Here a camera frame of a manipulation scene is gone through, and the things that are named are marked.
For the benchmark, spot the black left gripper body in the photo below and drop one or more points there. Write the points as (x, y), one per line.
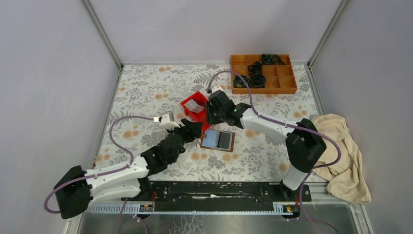
(180, 132)

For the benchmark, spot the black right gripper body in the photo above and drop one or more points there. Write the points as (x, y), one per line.
(214, 116)

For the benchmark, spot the red plastic bin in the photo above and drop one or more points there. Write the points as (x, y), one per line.
(197, 117)

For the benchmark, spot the brown leather card holder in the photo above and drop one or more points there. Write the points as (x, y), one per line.
(218, 140)

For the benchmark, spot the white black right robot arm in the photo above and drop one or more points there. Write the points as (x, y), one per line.
(304, 143)

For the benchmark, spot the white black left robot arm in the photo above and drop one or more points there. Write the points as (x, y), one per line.
(78, 189)

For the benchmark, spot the stack of credit cards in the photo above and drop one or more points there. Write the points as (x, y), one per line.
(193, 106)

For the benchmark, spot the floral patterned table mat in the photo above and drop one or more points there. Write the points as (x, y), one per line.
(146, 91)

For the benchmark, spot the dark floral rolled cloth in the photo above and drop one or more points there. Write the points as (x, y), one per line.
(240, 81)

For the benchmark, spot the wooden compartment tray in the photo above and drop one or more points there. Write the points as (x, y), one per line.
(280, 79)

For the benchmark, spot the beige crumpled cloth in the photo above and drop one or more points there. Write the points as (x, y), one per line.
(346, 180)

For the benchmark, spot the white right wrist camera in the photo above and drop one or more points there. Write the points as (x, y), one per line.
(213, 89)

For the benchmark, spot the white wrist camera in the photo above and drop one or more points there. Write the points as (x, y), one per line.
(167, 121)
(213, 89)

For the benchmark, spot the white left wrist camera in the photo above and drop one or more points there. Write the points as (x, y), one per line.
(167, 121)

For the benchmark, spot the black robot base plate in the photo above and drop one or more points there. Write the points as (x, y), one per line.
(189, 196)

